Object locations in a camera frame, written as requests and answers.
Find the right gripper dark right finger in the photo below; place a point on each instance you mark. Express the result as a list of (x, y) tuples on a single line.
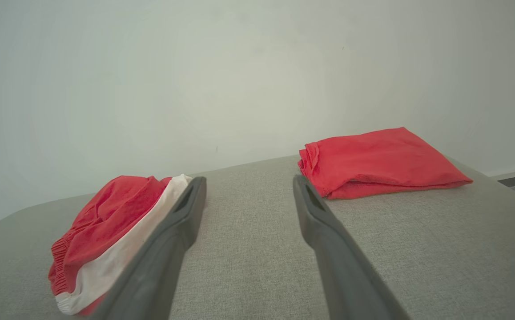
[(346, 275)]

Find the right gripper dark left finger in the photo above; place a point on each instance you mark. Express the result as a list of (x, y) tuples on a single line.
[(159, 266)]

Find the red shorts with white stripe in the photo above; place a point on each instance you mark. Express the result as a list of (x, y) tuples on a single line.
[(106, 213)]

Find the red basketball jersey number 23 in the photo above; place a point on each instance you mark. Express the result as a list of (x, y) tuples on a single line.
[(382, 160)]

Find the grey fabric sofa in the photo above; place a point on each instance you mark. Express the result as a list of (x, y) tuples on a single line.
[(257, 266)]

